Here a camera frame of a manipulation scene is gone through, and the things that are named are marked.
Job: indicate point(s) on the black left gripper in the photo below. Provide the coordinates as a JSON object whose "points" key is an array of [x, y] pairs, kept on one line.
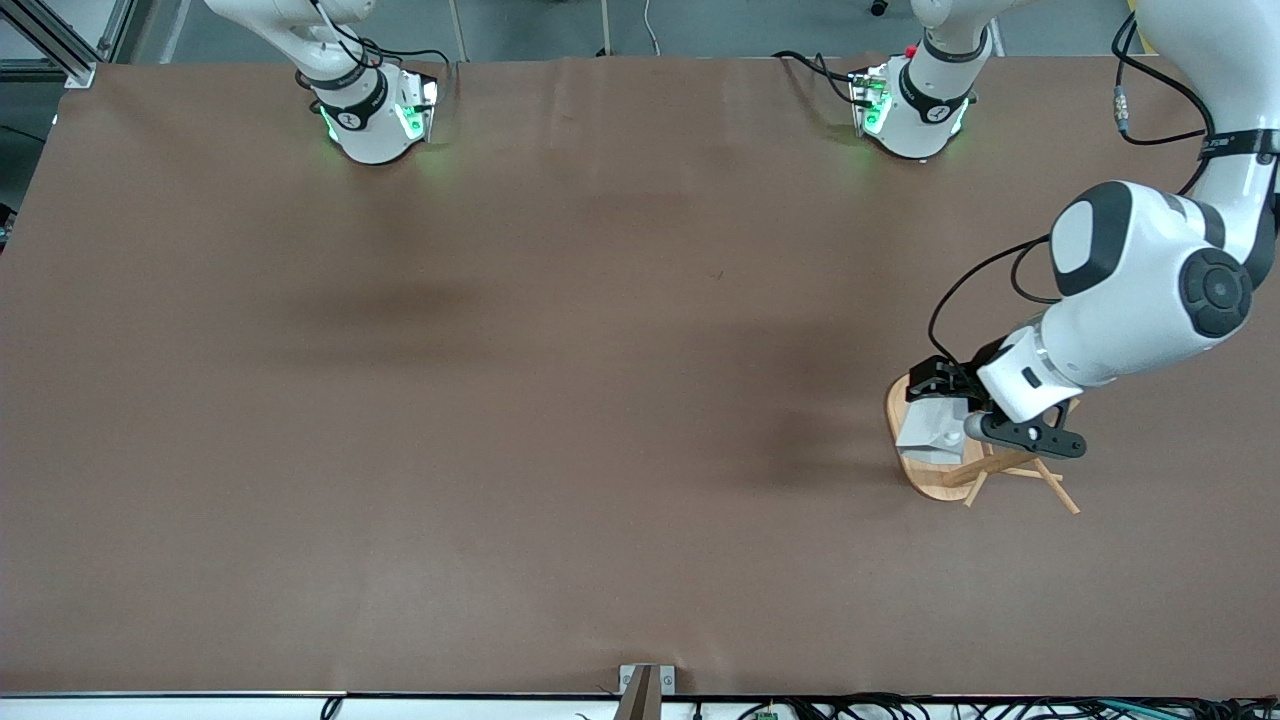
{"points": [[962, 377]]}

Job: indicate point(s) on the white angular plastic cup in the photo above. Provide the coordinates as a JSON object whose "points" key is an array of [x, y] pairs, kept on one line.
{"points": [[930, 430]]}

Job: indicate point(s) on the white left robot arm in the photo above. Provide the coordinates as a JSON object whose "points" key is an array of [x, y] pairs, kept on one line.
{"points": [[1140, 290]]}

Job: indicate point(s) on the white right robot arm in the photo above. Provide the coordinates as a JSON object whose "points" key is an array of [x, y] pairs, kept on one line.
{"points": [[365, 130]]}

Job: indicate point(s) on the wooden cup rack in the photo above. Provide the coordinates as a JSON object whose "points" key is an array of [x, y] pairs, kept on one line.
{"points": [[935, 482]]}

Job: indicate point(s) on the brown paper table cover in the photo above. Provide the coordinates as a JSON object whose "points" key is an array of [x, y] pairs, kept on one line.
{"points": [[600, 500]]}

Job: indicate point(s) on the thin metal stand leg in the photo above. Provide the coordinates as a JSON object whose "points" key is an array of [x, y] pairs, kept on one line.
{"points": [[604, 28], [457, 30]]}

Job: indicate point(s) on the metal table edge bracket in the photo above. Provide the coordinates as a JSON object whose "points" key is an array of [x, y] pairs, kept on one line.
{"points": [[628, 678]]}

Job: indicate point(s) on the aluminium profile frame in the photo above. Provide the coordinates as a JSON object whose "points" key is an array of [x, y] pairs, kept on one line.
{"points": [[40, 70]]}

